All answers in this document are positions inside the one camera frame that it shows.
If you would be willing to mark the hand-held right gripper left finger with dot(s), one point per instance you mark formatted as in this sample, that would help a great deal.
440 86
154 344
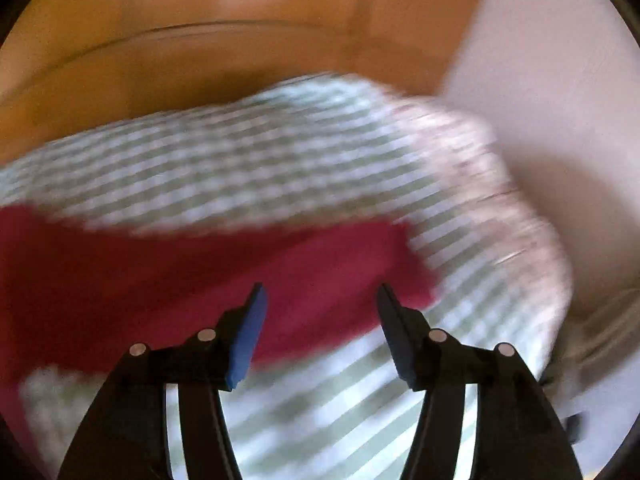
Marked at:
246 340

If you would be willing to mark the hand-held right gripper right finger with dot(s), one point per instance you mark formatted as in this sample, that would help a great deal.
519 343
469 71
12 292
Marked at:
400 340

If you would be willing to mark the red garment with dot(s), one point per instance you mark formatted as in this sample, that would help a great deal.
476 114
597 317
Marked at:
150 285

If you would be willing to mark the green checkered bed sheet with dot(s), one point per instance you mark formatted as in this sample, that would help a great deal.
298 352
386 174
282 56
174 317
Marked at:
250 160

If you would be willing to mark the pale patterned bed cover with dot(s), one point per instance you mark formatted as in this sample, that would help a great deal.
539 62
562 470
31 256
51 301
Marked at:
490 170

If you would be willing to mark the wooden wardrobe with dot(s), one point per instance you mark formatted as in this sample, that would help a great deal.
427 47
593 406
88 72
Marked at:
200 10

